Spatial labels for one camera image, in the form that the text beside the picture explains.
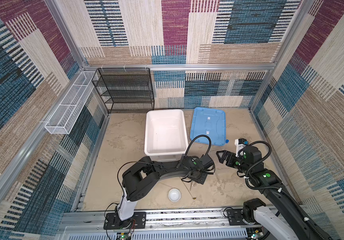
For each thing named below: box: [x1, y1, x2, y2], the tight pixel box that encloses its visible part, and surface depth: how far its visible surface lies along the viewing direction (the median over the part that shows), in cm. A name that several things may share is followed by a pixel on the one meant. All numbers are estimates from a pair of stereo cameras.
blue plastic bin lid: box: [189, 107, 227, 147], surface depth 114 cm
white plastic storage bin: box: [144, 109, 189, 162], surface depth 100 cm
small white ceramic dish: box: [168, 188, 181, 202], surface depth 81 cm
